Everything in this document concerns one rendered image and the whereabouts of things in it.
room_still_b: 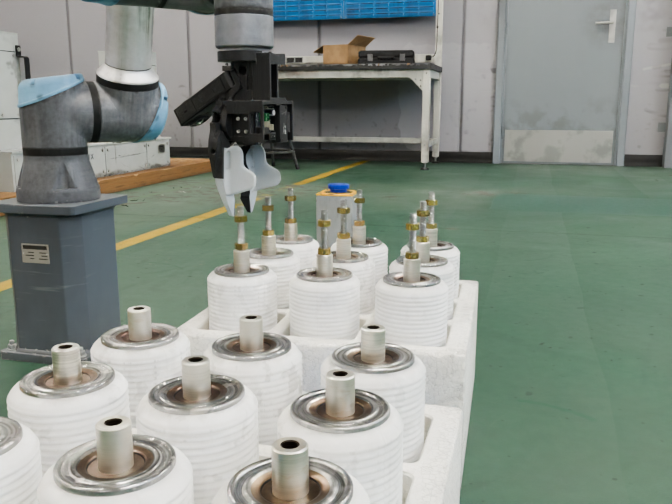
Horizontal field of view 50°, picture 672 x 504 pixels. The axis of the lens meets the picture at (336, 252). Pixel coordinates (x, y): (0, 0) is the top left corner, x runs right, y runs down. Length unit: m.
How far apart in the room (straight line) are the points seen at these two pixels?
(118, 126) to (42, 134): 0.14
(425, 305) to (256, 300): 0.23
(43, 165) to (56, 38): 6.04
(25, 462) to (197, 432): 0.12
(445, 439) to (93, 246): 0.91
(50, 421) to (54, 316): 0.83
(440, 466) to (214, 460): 0.19
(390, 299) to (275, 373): 0.30
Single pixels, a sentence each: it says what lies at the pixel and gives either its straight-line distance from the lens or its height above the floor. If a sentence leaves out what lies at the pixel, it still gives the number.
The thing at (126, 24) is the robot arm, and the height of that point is 0.62.
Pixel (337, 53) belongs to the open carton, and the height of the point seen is 0.85.
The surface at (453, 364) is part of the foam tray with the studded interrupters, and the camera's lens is 0.90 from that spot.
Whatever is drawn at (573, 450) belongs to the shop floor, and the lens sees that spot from 1.10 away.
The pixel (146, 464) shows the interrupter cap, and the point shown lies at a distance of 0.49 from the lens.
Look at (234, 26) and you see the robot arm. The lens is 0.94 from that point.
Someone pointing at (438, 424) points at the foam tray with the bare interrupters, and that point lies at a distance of 0.71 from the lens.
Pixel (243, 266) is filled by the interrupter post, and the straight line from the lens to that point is 1.00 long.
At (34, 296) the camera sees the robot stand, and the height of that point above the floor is 0.13.
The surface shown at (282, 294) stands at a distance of 1.09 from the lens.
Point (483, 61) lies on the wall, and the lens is 6.06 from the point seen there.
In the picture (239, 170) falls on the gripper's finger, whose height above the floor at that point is 0.39.
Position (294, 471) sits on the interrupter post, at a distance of 0.44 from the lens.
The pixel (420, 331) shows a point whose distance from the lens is 0.92.
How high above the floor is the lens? 0.48
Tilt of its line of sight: 12 degrees down
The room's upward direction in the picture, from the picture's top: straight up
